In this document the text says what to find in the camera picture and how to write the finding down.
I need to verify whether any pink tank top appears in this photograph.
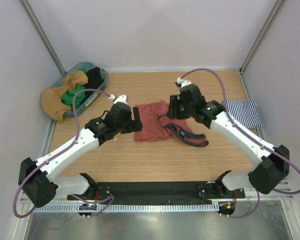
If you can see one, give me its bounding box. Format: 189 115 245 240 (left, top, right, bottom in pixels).
134 100 209 148

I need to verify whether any blue white striped tank top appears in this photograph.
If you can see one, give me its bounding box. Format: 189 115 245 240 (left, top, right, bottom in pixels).
222 99 263 130

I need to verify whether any tan tank top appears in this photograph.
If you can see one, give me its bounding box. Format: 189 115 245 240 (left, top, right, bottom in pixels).
40 70 88 122

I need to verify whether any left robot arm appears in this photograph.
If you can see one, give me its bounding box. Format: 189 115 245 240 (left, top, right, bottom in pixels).
18 102 143 208

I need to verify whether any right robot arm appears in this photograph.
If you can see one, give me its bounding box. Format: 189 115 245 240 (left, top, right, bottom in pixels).
167 83 289 198

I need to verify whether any black tank top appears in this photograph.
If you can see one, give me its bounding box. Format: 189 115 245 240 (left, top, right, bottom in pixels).
84 67 104 89

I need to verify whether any green tank top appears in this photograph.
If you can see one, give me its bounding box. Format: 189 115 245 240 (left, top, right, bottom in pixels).
61 68 89 107

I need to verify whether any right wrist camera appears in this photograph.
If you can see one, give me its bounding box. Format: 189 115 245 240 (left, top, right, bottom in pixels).
175 77 192 89

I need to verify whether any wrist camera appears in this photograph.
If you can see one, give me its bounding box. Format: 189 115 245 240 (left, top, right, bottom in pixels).
175 77 192 89
108 94 129 105

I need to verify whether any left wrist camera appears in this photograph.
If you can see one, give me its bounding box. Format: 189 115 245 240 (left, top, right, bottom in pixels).
108 94 129 105

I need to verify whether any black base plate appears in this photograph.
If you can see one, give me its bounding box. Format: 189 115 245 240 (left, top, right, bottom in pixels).
66 181 246 205

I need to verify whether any slotted cable duct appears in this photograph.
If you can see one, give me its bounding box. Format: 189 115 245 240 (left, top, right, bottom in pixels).
34 202 219 214

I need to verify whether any aluminium frame rail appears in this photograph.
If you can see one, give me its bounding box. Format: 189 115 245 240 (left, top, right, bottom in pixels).
19 179 295 204

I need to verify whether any right corner aluminium post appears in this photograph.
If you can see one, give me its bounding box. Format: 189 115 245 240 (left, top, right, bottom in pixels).
239 0 287 75

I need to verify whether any corner aluminium post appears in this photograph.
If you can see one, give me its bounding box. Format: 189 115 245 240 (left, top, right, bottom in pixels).
239 0 287 75
19 0 66 75

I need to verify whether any left corner aluminium post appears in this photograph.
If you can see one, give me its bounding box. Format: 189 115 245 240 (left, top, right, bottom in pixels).
19 0 66 75

